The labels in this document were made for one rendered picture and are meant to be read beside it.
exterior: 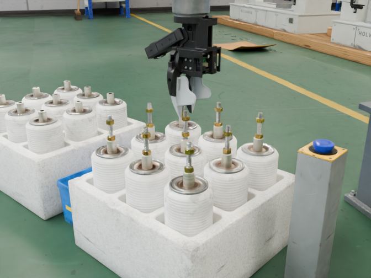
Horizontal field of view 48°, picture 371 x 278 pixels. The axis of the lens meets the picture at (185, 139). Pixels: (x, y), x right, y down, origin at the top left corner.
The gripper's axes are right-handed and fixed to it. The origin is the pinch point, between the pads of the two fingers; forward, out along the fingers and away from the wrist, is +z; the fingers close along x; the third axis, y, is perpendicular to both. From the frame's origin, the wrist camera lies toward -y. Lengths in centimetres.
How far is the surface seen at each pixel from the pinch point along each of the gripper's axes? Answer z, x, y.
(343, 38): 22, 281, -48
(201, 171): 13.8, -0.5, 5.4
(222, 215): 17.1, -8.7, 16.3
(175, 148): 9.7, -0.7, -1.7
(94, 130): 15.4, 6.3, -37.3
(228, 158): 7.7, -2.0, 13.2
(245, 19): 24, 387, -195
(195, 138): 12.1, 12.0, -5.1
